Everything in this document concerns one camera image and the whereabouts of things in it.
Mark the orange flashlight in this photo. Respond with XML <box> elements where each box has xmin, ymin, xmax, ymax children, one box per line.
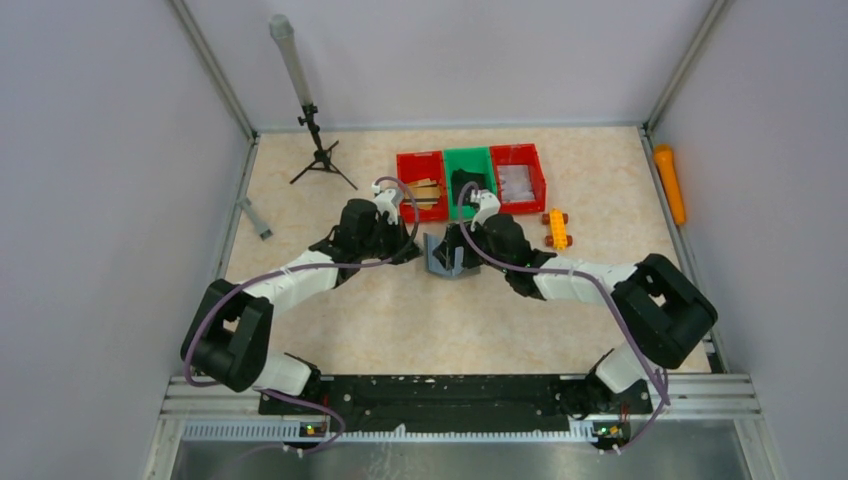
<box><xmin>653</xmin><ymin>144</ymin><xmax>687</xmax><ymax>226</ymax></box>

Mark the grey card holder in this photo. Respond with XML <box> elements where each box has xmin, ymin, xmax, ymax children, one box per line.
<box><xmin>423</xmin><ymin>233</ymin><xmax>481</xmax><ymax>280</ymax></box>

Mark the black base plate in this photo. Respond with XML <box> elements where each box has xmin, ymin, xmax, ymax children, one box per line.
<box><xmin>258</xmin><ymin>372</ymin><xmax>654</xmax><ymax>435</ymax></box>

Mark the green bin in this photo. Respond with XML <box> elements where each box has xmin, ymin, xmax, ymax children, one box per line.
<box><xmin>443</xmin><ymin>147</ymin><xmax>497</xmax><ymax>220</ymax></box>

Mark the small grey bracket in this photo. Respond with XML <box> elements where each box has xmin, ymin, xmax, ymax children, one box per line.
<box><xmin>237</xmin><ymin>197</ymin><xmax>273</xmax><ymax>241</ymax></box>

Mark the yellow toy brick car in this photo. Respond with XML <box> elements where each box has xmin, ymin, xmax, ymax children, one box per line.
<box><xmin>541</xmin><ymin>208</ymin><xmax>573</xmax><ymax>251</ymax></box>

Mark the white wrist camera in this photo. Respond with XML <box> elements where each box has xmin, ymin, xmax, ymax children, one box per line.
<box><xmin>371</xmin><ymin>183</ymin><xmax>404</xmax><ymax>225</ymax></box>
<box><xmin>469</xmin><ymin>189</ymin><xmax>501</xmax><ymax>231</ymax></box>

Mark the black tripod with grey tube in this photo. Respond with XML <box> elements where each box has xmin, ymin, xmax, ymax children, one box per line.
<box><xmin>269</xmin><ymin>14</ymin><xmax>358</xmax><ymax>190</ymax></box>

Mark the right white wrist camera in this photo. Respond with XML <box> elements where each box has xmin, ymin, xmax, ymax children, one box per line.
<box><xmin>469</xmin><ymin>189</ymin><xmax>501</xmax><ymax>231</ymax></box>

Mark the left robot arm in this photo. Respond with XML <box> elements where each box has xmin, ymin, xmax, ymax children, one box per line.
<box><xmin>180</xmin><ymin>189</ymin><xmax>420</xmax><ymax>396</ymax></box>

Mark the right red bin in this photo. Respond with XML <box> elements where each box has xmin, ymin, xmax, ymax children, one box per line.
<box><xmin>489</xmin><ymin>143</ymin><xmax>547</xmax><ymax>215</ymax></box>

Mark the clear bag in bin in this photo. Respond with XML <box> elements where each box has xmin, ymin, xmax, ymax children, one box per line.
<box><xmin>497</xmin><ymin>165</ymin><xmax>535</xmax><ymax>203</ymax></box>

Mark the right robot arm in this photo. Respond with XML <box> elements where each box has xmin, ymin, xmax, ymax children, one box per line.
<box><xmin>425</xmin><ymin>214</ymin><xmax>718</xmax><ymax>404</ymax></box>

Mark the black item in bin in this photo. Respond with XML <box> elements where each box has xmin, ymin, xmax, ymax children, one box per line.
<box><xmin>450</xmin><ymin>169</ymin><xmax>488</xmax><ymax>205</ymax></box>

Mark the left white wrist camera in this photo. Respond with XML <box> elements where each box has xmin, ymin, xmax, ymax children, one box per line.
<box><xmin>371</xmin><ymin>183</ymin><xmax>404</xmax><ymax>225</ymax></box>

